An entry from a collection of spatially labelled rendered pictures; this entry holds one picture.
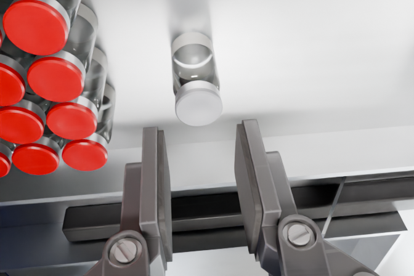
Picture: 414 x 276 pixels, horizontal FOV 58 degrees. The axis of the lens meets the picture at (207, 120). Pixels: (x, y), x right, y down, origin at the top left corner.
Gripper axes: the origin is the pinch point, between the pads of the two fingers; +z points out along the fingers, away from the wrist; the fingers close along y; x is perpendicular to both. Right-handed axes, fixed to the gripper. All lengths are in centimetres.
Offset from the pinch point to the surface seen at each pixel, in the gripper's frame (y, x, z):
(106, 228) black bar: -6.9, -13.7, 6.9
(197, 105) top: 0.0, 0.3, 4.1
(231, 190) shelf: 2.6, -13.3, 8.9
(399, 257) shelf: 21.7, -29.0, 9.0
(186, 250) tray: -1.2, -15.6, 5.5
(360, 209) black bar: 12.4, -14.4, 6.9
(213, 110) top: 0.7, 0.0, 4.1
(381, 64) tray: 10.8, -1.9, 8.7
